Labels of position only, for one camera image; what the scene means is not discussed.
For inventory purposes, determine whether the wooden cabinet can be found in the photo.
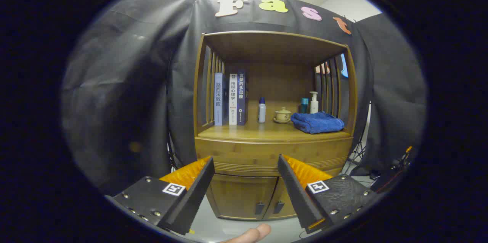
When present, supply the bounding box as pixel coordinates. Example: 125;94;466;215
193;30;358;221

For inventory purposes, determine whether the wooden countertop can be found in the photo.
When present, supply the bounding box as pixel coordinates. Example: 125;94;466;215
198;100;351;142

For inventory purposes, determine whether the beige lidded tea cup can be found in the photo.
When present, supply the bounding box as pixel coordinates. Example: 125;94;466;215
273;107;292;124

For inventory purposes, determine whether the black backdrop cloth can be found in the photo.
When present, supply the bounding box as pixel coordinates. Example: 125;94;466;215
61;0;427;198

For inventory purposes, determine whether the black device with orange tip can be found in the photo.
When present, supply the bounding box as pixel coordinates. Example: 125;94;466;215
372;146;414;194

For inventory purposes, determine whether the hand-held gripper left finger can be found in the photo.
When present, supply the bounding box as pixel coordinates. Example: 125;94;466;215
105;155;215;236

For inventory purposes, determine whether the dark blue book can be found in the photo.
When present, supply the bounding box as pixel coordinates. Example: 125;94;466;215
237;70;248;126

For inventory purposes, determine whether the folded blue towel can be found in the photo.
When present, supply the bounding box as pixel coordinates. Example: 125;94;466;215
291;112;345;134

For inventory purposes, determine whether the white book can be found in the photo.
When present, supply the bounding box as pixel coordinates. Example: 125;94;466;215
229;74;238;125

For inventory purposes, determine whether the wooden cabinet door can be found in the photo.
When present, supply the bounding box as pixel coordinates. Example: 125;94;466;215
208;174;279;221
267;176;305;220

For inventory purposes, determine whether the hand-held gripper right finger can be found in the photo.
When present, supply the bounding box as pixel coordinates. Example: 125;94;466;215
277;154;382;235

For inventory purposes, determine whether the light blue book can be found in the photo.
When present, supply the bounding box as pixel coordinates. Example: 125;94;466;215
214;72;228;126

